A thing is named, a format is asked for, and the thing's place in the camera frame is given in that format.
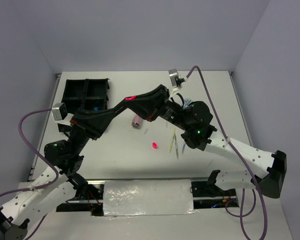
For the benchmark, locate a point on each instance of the yellow pen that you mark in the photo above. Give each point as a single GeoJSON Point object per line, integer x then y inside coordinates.
{"type": "Point", "coordinates": [172, 140]}

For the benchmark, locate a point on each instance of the blue-lidded jar right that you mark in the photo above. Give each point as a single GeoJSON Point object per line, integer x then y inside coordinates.
{"type": "Point", "coordinates": [187, 102]}

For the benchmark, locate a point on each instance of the pink highlighter marker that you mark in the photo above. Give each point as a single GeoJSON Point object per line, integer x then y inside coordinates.
{"type": "Point", "coordinates": [130, 98]}

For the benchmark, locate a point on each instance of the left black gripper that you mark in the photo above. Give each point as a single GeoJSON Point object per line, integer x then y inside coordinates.
{"type": "Point", "coordinates": [94, 123]}

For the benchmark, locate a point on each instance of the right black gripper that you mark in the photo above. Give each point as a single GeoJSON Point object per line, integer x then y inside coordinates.
{"type": "Point", "coordinates": [150, 111]}

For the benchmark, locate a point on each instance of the blue pen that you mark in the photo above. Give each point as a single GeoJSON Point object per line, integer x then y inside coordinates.
{"type": "Point", "coordinates": [183, 148]}

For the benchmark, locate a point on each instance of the pink-capped clear tube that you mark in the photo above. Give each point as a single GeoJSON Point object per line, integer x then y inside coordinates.
{"type": "Point", "coordinates": [136, 122]}

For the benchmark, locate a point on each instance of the black four-compartment organizer tray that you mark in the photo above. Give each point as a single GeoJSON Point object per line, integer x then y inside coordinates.
{"type": "Point", "coordinates": [87, 94]}

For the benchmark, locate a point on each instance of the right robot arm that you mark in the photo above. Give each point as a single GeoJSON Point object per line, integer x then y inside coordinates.
{"type": "Point", "coordinates": [264, 170]}

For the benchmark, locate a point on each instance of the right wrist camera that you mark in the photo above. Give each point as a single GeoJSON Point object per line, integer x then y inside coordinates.
{"type": "Point", "coordinates": [176, 82]}

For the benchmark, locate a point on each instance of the green pen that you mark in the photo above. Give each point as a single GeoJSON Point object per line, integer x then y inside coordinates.
{"type": "Point", "coordinates": [176, 146]}

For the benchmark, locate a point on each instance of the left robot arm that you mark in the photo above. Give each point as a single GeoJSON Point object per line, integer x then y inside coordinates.
{"type": "Point", "coordinates": [60, 181]}

